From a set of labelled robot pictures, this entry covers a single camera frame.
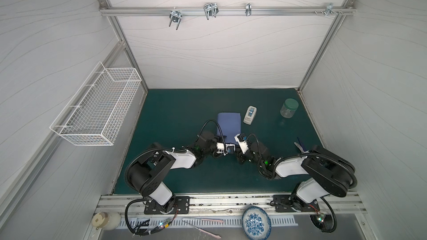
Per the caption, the light blue wrapping paper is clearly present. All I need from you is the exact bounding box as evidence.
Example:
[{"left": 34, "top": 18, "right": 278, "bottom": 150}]
[{"left": 217, "top": 112, "right": 241, "bottom": 144}]

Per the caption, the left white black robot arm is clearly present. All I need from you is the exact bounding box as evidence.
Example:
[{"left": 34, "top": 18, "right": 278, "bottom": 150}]
[{"left": 124, "top": 119, "right": 227, "bottom": 213}]

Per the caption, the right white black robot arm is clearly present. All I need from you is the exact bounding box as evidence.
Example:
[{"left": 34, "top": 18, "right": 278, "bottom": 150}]
[{"left": 235, "top": 133, "right": 358, "bottom": 212}]

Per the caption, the green table mat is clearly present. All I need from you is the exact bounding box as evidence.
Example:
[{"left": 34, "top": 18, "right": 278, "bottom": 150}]
[{"left": 125, "top": 88, "right": 321, "bottom": 193}]

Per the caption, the green lid clear jar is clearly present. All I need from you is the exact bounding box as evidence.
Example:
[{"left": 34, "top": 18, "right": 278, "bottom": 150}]
[{"left": 280, "top": 98, "right": 299, "bottom": 118}]

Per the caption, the blue white patterned plate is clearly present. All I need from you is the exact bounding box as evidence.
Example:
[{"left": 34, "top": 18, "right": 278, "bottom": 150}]
[{"left": 241, "top": 206, "right": 272, "bottom": 240}]

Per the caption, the white round container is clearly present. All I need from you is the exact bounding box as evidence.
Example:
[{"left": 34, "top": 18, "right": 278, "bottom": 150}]
[{"left": 91, "top": 212, "right": 121, "bottom": 231}]

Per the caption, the left metal hook clamp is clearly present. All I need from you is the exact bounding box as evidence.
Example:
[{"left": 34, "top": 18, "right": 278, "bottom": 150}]
[{"left": 169, "top": 10, "right": 182, "bottom": 30}]

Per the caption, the metal hook clamp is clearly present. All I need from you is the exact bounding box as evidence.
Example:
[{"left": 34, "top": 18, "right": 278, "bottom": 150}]
[
  {"left": 203, "top": 3, "right": 219, "bottom": 20},
  {"left": 169, "top": 10, "right": 182, "bottom": 30}
]

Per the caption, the middle metal hook clamp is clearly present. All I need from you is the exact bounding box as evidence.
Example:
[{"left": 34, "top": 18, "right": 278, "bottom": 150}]
[{"left": 203, "top": 3, "right": 219, "bottom": 20}]

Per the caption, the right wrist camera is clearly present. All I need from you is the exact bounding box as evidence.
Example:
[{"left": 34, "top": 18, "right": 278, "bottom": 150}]
[{"left": 235, "top": 133, "right": 249, "bottom": 154}]

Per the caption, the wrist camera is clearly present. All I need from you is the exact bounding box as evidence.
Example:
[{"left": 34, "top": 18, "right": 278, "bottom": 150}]
[
  {"left": 217, "top": 143, "right": 235, "bottom": 155},
  {"left": 235, "top": 133, "right": 249, "bottom": 154}
]

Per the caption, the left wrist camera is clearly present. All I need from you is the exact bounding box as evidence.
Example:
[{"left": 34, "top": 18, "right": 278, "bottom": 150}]
[{"left": 217, "top": 143, "right": 235, "bottom": 155}]

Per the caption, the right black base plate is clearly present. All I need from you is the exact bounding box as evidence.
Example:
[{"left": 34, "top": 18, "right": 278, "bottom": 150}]
[{"left": 270, "top": 194, "right": 320, "bottom": 213}]

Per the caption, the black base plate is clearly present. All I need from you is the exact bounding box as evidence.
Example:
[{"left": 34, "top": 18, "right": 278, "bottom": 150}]
[
  {"left": 144, "top": 195, "right": 190, "bottom": 215},
  {"left": 270, "top": 194, "right": 320, "bottom": 213}
]

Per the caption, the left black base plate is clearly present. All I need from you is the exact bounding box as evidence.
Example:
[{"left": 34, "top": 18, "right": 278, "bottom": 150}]
[{"left": 144, "top": 195, "right": 190, "bottom": 215}]

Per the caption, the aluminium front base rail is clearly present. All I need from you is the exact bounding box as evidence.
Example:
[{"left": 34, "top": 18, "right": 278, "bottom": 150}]
[{"left": 95, "top": 192, "right": 368, "bottom": 217}]

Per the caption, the white wire basket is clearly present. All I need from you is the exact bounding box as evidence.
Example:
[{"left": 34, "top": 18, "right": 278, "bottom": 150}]
[{"left": 50, "top": 62, "right": 142, "bottom": 146}]

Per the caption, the small metal ring clamp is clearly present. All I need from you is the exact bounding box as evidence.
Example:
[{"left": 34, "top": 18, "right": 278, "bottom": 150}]
[{"left": 245, "top": 3, "right": 252, "bottom": 17}]

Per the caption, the right metal bracket clamp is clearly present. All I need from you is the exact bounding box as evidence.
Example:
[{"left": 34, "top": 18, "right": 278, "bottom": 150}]
[{"left": 314, "top": 3, "right": 344, "bottom": 17}]

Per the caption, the aluminium top cross rail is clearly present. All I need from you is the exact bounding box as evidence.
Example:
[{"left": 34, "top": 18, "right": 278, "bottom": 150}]
[{"left": 100, "top": 5, "right": 357, "bottom": 17}]

